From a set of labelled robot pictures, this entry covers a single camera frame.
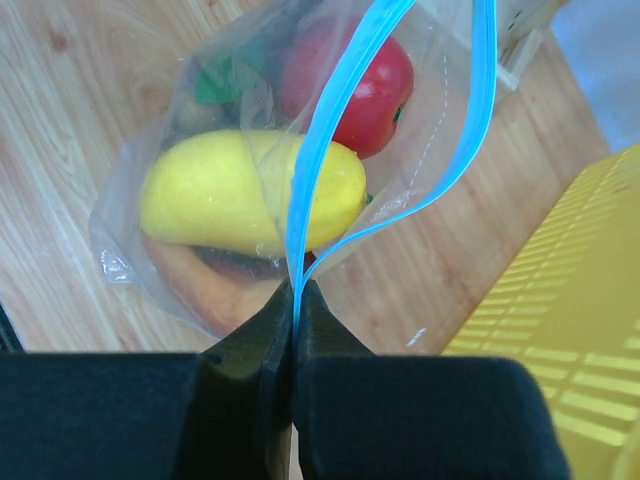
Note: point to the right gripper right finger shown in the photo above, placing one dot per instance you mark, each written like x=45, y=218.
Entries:
x=360, y=415

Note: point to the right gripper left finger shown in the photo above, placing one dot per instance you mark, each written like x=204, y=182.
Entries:
x=223, y=413

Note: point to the toy steak slice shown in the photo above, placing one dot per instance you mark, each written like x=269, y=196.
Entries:
x=220, y=289

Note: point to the yellow toy banana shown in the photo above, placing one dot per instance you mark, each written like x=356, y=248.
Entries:
x=230, y=190

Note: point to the clear zip top bag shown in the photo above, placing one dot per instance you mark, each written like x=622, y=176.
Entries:
x=453, y=48

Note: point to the longan fruit bunch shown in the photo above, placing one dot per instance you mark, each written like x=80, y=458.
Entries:
x=227, y=84

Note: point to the red toy fruit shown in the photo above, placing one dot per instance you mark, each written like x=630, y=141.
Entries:
x=371, y=116

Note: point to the yellow plastic basket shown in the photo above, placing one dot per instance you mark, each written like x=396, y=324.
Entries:
x=567, y=307

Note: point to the wooden clothes rack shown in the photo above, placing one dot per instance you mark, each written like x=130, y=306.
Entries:
x=521, y=29

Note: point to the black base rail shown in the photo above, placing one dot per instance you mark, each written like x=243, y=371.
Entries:
x=7, y=330

